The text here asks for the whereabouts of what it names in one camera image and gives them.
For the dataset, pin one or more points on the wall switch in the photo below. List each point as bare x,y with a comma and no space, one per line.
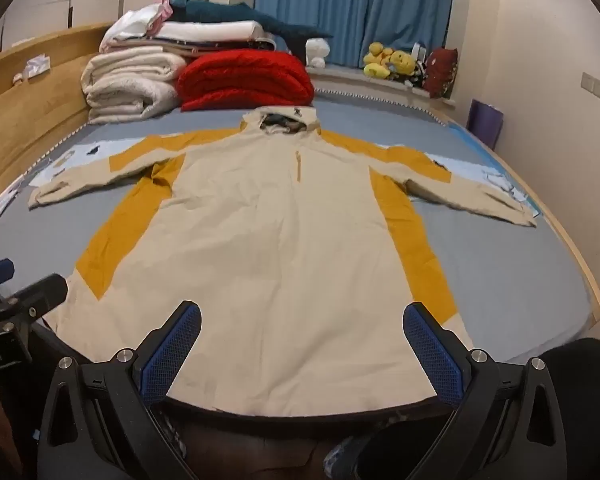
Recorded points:
594,85

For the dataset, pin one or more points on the white plush toy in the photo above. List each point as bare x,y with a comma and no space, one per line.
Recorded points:
317,52

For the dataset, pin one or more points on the black and white plush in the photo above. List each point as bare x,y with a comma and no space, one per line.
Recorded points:
416,74

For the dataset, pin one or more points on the beige and mustard hooded jacket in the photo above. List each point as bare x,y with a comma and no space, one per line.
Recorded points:
280,260

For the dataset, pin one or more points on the white folded quilt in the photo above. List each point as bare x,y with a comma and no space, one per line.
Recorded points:
205,30

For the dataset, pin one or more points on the bed with grey sheet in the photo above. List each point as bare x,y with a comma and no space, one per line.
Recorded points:
505,285

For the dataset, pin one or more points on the wooden headboard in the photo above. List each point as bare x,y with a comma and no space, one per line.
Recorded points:
25,120

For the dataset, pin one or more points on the white plastic item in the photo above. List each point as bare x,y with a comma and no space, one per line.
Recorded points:
419,52

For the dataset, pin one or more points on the cream fleece folded blanket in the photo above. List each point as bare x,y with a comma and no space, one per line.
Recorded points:
125,85

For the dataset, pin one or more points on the white and pink cloth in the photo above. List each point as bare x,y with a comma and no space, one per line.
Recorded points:
130,25

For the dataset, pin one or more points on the red folded blanket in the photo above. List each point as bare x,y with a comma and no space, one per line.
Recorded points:
245,80

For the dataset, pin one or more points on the white wardrobe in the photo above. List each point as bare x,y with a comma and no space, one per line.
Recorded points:
55,0

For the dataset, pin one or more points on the yellow bear plush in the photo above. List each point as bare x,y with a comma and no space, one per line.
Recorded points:
402,64

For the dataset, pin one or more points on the dark red cushion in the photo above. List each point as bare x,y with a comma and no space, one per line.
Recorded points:
441,72

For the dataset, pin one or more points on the blue curtain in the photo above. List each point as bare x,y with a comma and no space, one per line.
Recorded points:
355,5

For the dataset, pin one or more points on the white window ledge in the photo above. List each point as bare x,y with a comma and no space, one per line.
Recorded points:
380,90

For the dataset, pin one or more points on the teal shark plush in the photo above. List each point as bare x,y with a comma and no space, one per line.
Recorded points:
215,10

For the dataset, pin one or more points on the yellow duck plush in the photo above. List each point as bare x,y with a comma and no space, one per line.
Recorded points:
377,60

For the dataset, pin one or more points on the light blue printed bed runner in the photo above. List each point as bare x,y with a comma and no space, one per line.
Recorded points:
80,156

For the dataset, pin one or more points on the grey shoe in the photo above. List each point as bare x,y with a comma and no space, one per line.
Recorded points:
342,460

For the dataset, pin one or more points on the white tissue pack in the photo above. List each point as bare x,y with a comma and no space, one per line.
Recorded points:
37,66

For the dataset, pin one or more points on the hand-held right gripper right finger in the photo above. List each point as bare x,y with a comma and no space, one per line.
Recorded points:
430,355

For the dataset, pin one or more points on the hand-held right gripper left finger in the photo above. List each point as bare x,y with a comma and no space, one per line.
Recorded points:
172,352

